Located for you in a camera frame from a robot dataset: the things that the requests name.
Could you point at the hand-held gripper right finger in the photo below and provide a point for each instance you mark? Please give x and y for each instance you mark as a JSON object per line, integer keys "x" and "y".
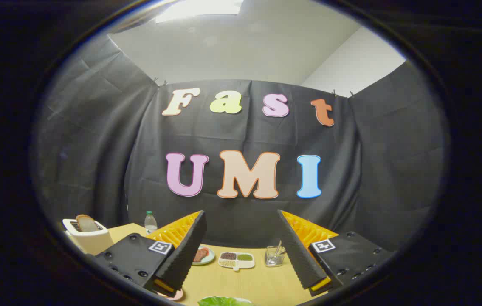
{"x": 302, "y": 259}

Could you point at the white divided grain dish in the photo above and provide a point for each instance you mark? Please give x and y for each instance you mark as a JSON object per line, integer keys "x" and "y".
{"x": 236, "y": 267}

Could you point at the black backdrop cloth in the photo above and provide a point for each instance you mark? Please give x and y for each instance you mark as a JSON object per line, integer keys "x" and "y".
{"x": 117, "y": 148}

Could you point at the green lettuce leaf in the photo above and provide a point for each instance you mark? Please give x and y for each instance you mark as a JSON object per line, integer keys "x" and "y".
{"x": 224, "y": 302}

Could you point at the clear plastic water bottle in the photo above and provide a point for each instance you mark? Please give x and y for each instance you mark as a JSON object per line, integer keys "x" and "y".
{"x": 150, "y": 223}

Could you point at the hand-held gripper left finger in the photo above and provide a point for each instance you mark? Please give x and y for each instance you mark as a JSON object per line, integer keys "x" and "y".
{"x": 187, "y": 255}

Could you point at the plain bread slice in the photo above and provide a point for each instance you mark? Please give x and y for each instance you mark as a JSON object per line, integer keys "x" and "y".
{"x": 85, "y": 223}

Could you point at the brown meat piece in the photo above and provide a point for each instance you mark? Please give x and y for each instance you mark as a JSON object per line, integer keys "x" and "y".
{"x": 200, "y": 255}

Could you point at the thin wooden stick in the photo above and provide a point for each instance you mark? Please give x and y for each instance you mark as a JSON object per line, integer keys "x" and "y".
{"x": 279, "y": 248}

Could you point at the pink round plate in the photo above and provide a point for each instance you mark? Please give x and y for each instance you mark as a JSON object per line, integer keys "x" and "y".
{"x": 175, "y": 296}

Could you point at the white toaster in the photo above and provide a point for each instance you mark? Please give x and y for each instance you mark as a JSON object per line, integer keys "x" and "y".
{"x": 92, "y": 242}

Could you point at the clear stick holder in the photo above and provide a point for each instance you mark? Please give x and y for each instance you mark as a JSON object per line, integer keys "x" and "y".
{"x": 272, "y": 259}

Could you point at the pale green oval plate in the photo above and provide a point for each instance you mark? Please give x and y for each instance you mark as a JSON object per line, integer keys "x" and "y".
{"x": 211, "y": 256}

